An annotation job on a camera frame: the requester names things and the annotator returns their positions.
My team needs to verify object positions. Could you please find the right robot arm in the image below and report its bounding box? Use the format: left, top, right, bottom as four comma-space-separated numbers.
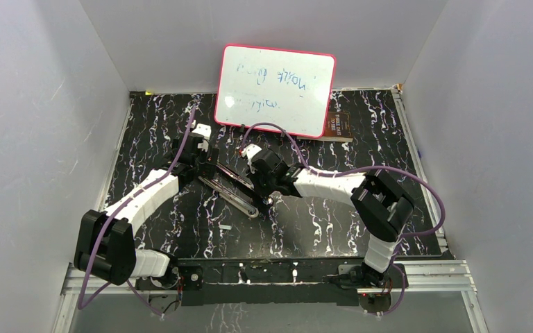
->
241, 144, 415, 287

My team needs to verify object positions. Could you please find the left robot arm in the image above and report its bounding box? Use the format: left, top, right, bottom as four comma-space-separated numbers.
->
74, 133, 219, 289

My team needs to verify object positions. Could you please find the brown Three Days book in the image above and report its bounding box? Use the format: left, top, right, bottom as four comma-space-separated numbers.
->
320, 111, 353, 142

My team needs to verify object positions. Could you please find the pink framed whiteboard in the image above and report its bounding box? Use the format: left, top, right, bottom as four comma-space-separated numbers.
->
214, 44, 336, 138

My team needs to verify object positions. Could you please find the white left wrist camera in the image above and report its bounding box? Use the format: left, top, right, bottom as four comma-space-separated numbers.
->
191, 123, 212, 152

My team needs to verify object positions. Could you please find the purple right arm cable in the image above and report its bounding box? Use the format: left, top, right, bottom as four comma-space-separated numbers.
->
240, 122, 447, 318

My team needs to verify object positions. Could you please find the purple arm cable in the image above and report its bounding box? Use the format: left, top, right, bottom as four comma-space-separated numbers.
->
240, 122, 447, 318
76, 104, 198, 318

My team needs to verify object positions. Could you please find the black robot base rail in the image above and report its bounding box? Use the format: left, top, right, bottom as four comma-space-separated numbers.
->
137, 257, 407, 308

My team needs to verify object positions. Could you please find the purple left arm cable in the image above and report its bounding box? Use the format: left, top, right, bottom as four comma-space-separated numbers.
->
76, 104, 198, 318

